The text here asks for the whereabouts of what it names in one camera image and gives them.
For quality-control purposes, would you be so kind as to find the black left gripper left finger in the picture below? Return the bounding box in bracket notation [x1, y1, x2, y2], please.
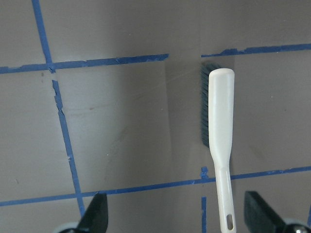
[76, 194, 108, 233]

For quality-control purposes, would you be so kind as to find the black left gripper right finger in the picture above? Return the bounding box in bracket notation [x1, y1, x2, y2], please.
[244, 191, 289, 233]

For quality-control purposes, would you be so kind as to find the white brush with black bristles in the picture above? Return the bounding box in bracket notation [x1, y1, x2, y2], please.
[201, 63, 237, 233]

